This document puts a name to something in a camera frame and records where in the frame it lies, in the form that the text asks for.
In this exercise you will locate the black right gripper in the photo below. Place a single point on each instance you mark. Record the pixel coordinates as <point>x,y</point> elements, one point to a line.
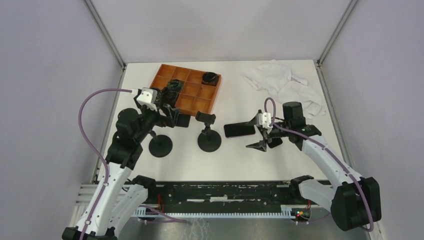
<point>261,144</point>

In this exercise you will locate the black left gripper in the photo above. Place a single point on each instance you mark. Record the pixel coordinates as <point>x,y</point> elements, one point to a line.
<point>163,120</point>

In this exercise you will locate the purple edged black phone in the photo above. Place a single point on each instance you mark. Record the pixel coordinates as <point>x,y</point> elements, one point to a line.
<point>240,129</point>

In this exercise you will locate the black round base phone stand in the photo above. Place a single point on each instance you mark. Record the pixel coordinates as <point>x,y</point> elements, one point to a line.
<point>208,140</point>

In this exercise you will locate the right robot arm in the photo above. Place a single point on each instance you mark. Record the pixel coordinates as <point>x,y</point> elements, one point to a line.
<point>352,200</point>

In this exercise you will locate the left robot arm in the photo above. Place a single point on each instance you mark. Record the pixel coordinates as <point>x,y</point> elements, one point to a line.
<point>105,215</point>

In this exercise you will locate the small black phone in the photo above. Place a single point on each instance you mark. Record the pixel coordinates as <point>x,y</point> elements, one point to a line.
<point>274,142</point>

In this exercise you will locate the rolled dark patterned tie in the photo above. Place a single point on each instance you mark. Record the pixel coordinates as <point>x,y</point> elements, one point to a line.
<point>169,96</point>

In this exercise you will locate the orange wooden compartment tray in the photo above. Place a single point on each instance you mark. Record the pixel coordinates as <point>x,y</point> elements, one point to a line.
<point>194,96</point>

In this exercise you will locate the rolled green patterned tie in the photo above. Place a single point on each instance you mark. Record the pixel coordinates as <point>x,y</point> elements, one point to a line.
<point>175,85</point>

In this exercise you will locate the white crumpled cloth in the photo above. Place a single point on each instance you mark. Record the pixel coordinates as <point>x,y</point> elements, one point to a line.
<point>283,86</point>

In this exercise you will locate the rolled tie top right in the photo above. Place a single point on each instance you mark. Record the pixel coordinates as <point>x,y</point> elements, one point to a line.
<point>210,79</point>

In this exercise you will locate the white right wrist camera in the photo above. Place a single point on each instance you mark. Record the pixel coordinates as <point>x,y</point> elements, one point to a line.
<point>265,120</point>

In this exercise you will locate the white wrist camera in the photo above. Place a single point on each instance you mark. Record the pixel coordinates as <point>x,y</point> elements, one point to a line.
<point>147,97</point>
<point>265,120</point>

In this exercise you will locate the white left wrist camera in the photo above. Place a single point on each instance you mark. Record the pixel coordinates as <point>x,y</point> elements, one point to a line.
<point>147,97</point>

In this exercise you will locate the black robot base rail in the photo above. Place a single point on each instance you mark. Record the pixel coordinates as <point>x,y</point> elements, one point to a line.
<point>224,197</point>

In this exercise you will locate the white slotted cable duct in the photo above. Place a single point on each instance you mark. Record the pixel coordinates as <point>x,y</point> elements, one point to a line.
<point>286,212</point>

